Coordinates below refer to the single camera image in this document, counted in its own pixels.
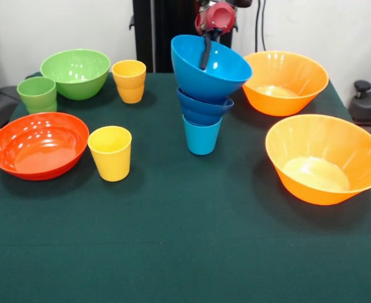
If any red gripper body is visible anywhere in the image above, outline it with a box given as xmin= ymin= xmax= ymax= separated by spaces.
xmin=194 ymin=2 xmax=238 ymax=36

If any light blue plastic bowl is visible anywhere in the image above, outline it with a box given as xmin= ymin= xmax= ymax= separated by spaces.
xmin=170 ymin=34 xmax=253 ymax=104

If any dark blue plastic bowl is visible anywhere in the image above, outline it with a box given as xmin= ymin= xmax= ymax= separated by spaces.
xmin=176 ymin=87 xmax=235 ymax=127

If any orange plastic bowl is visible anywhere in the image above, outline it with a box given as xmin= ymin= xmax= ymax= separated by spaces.
xmin=242 ymin=50 xmax=329 ymax=117
xmin=265 ymin=114 xmax=371 ymax=206

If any light blue plastic cup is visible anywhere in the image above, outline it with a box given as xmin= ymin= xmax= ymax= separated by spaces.
xmin=182 ymin=114 xmax=223 ymax=156

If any red plastic bowl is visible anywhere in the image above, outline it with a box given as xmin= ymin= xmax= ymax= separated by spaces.
xmin=0 ymin=112 xmax=90 ymax=181

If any yellow plastic cup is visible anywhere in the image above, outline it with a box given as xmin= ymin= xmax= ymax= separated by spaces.
xmin=111 ymin=59 xmax=147 ymax=90
xmin=87 ymin=125 xmax=133 ymax=182
xmin=117 ymin=84 xmax=145 ymax=104

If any green plastic bowl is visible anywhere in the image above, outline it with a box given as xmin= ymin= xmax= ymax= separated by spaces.
xmin=40 ymin=48 xmax=112 ymax=101

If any green plastic cup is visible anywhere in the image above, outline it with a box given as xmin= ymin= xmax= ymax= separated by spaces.
xmin=16 ymin=76 xmax=57 ymax=108
xmin=24 ymin=99 xmax=59 ymax=115

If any dark green tablecloth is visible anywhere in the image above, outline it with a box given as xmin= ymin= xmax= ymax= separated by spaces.
xmin=0 ymin=71 xmax=371 ymax=303

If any black hanging cable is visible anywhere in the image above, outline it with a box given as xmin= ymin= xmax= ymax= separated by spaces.
xmin=254 ymin=0 xmax=268 ymax=54

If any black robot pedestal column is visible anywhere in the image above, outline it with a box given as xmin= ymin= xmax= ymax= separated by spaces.
xmin=129 ymin=0 xmax=240 ymax=74

